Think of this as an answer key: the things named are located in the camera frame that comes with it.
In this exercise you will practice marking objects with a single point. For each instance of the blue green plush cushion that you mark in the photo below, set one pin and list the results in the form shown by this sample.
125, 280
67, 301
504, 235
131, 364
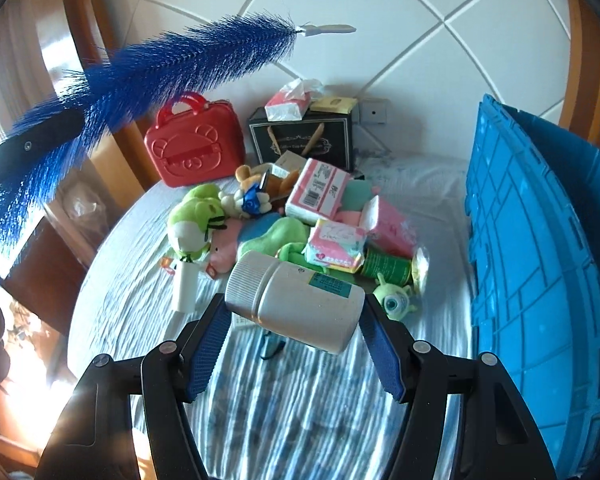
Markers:
275, 235

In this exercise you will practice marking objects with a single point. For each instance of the green can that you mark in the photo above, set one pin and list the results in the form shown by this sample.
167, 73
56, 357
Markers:
387, 266

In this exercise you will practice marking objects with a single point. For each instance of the blue bristle duster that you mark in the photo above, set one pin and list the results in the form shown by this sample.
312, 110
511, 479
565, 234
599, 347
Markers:
180, 60

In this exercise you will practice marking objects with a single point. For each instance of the clear plastic bag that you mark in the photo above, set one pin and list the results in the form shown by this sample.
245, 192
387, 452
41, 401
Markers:
85, 205

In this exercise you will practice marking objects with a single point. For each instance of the green one-eyed monster plush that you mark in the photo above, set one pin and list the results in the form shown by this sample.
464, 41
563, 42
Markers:
395, 300

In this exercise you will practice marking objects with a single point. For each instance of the white pink tissue pack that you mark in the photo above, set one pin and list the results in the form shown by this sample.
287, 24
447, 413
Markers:
317, 190

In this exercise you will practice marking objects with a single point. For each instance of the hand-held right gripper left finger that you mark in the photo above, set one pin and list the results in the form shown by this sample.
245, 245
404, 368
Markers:
207, 345

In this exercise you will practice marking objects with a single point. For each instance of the red bear suitcase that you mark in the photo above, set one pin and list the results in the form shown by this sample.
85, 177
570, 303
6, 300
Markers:
195, 145

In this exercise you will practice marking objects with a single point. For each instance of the tan plush toy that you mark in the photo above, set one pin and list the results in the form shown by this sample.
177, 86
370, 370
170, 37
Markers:
280, 185

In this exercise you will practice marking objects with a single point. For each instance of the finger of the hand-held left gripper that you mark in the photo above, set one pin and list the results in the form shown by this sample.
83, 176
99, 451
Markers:
30, 147

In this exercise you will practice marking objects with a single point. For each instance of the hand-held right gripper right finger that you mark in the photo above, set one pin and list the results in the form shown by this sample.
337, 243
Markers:
385, 355

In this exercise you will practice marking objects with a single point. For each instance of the white flat box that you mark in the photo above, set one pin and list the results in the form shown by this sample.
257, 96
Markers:
244, 322

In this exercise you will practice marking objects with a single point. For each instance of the dark wooden nightstand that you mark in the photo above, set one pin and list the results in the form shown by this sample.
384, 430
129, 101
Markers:
40, 270

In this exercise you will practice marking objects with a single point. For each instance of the blue plastic crate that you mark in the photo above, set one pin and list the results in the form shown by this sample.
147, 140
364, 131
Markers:
535, 260

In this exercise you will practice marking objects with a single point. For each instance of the small pink pad pack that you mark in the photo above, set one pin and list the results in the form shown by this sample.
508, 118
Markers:
335, 245

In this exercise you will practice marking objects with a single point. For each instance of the striped bedsheet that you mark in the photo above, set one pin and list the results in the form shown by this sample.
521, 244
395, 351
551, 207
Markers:
305, 410

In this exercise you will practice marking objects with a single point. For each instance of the white roll cardboard core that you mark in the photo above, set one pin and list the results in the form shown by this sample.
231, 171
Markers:
186, 287

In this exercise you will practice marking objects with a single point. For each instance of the white wall socket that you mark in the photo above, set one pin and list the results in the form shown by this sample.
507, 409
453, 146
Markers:
373, 112

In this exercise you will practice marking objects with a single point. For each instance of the beige flat box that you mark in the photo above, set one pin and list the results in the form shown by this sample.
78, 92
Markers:
332, 105

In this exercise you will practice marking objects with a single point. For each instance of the crinkled white wrapper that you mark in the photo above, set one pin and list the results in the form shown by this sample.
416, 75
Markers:
421, 267

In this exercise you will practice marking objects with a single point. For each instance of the red white tissue box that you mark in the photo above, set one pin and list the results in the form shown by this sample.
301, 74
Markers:
290, 105

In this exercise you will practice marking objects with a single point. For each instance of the pink plush toy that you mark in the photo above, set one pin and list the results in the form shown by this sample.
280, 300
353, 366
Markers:
225, 250

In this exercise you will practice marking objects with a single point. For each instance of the pink soft pack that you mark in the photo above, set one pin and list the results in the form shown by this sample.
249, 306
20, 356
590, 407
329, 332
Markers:
390, 225

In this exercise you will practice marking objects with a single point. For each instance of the orange white box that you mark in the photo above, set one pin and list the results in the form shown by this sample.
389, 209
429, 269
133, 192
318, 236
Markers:
169, 264

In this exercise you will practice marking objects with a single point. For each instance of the white duck plush blue outfit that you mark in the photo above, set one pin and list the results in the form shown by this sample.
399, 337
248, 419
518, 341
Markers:
247, 202

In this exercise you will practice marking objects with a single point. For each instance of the mint green pack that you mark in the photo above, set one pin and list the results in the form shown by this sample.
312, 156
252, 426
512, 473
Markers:
360, 195

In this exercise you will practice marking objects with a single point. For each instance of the white plastic bottle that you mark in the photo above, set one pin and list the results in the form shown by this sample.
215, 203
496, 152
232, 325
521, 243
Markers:
290, 300

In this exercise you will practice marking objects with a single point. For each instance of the black gift box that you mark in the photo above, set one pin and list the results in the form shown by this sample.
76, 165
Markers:
300, 140

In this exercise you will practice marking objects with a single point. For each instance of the green frog plush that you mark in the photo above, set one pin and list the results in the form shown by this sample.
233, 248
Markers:
195, 215

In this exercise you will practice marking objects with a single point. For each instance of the cream cardboard box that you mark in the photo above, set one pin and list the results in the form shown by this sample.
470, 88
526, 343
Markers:
290, 162

